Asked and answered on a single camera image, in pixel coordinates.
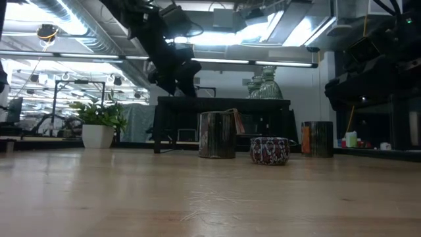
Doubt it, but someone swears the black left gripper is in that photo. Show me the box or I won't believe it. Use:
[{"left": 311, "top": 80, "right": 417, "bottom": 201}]
[{"left": 130, "top": 13, "right": 202, "bottom": 98}]

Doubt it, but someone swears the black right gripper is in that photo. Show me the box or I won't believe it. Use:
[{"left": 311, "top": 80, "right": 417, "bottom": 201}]
[{"left": 324, "top": 45, "right": 421, "bottom": 111}]

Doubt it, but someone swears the purple patterned candle tin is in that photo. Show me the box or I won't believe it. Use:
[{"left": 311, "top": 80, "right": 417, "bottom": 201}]
[{"left": 249, "top": 136, "right": 291, "bottom": 166}]

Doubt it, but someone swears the long ceiling light bar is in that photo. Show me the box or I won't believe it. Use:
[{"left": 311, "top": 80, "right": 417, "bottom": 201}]
[{"left": 0, "top": 49, "right": 319, "bottom": 69}]

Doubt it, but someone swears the black perforated metal shelf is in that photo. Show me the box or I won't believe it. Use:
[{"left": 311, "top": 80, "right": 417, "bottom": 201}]
[{"left": 153, "top": 96, "right": 299, "bottom": 155}]

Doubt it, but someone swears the white plastic bottle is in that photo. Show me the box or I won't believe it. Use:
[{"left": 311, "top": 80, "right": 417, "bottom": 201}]
[{"left": 345, "top": 130, "right": 359, "bottom": 149}]

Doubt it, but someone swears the grey-blue tarp cover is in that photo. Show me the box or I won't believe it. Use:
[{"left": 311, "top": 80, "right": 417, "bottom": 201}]
[{"left": 120, "top": 103, "right": 156, "bottom": 144}]

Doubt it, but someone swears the green plant in white pot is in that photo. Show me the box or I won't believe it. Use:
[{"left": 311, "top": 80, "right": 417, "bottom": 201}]
[{"left": 68, "top": 89, "right": 130, "bottom": 149}]

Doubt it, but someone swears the dark computer monitor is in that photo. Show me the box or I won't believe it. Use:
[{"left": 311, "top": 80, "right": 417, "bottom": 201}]
[{"left": 6, "top": 97, "right": 23, "bottom": 124}]

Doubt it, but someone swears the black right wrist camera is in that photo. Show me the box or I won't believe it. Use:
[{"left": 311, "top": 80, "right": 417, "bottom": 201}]
[{"left": 347, "top": 35, "right": 384, "bottom": 64}]

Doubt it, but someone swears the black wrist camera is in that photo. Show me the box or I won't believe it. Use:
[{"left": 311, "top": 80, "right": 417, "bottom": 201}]
[
  {"left": 159, "top": 3, "right": 195, "bottom": 36},
  {"left": 347, "top": 35, "right": 384, "bottom": 64}
]

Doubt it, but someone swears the yellow power cord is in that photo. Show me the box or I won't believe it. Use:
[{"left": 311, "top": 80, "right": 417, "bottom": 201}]
[{"left": 346, "top": 13, "right": 368, "bottom": 133}]

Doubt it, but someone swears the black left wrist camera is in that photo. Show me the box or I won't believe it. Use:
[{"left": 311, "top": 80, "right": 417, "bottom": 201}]
[{"left": 159, "top": 3, "right": 195, "bottom": 36}]

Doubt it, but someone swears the silver ventilation duct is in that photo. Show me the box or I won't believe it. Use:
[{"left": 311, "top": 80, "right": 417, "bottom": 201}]
[{"left": 28, "top": 0, "right": 152, "bottom": 90}]

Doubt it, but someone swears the black metal stand frame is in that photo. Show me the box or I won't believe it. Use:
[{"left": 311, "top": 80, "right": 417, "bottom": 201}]
[{"left": 51, "top": 79, "right": 107, "bottom": 136}]

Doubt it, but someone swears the ceiling cord reel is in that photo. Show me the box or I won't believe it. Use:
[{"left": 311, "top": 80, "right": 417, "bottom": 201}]
[{"left": 36, "top": 23, "right": 60, "bottom": 42}]

